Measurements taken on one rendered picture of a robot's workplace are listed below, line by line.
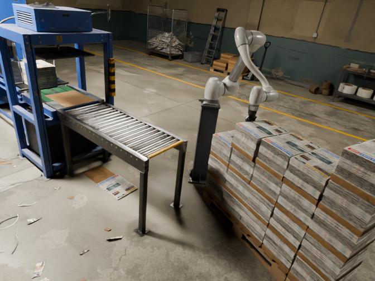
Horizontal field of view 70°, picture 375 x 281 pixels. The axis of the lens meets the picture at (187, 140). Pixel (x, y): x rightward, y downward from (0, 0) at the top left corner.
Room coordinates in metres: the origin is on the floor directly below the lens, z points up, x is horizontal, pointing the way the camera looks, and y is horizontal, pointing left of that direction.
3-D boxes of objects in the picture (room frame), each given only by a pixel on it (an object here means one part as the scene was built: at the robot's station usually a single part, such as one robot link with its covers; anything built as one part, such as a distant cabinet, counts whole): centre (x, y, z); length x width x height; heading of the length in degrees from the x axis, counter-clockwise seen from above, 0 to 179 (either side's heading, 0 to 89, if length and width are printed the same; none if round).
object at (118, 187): (2.41, 0.73, 0.01); 0.37 x 0.28 x 0.01; 55
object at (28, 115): (2.98, 1.53, 0.38); 0.94 x 0.69 x 0.63; 145
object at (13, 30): (2.97, 1.53, 1.50); 0.94 x 0.68 x 0.10; 145
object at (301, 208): (2.00, -0.73, 0.42); 1.17 x 0.39 x 0.83; 35
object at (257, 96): (2.26, -0.56, 1.30); 0.13 x 0.11 x 0.16; 121
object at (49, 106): (2.98, 1.53, 0.75); 0.70 x 0.65 x 0.10; 55
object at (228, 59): (8.88, -1.18, 0.28); 1.20 x 0.83 x 0.57; 55
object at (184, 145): (2.59, 0.56, 0.74); 1.34 x 0.05 x 0.12; 55
